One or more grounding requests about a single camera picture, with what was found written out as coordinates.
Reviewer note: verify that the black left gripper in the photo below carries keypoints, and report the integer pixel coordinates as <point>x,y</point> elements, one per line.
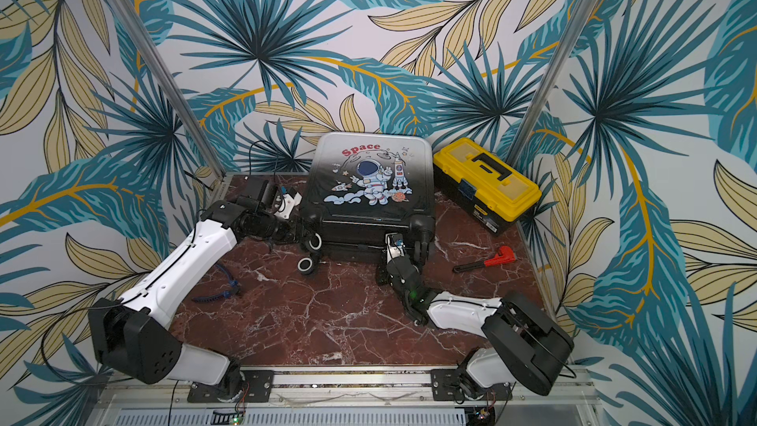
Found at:
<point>288,240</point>

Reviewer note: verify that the white cartoon hard-shell suitcase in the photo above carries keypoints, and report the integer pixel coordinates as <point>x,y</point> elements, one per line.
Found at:
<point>362,187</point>

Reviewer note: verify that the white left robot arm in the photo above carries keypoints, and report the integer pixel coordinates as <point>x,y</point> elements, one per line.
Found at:
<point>132,333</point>

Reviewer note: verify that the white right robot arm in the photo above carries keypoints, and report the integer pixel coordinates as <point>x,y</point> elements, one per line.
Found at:
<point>526,346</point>

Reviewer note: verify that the red and black pipe wrench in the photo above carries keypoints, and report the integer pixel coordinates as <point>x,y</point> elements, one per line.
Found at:
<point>504,255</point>

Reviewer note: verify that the yellow and black toolbox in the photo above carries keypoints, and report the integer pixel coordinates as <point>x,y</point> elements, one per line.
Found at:
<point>485,187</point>

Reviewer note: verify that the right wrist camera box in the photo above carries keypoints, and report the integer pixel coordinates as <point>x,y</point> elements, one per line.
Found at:
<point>395,247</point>

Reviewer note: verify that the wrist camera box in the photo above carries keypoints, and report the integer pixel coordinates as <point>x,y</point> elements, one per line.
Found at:
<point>286,203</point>
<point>395,247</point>

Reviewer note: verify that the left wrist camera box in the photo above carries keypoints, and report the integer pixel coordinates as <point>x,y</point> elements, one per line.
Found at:
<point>286,203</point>

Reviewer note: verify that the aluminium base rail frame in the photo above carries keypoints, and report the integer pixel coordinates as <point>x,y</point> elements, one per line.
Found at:
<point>386,386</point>

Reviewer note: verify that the right aluminium corner post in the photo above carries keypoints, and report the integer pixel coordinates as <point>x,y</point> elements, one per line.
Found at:
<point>572,32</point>

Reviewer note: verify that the aluminium corner post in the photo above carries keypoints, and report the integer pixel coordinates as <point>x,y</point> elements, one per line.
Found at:
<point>137,31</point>
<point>572,32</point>

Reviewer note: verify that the left aluminium corner post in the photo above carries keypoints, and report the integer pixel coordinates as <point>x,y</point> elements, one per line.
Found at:
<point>137,31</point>

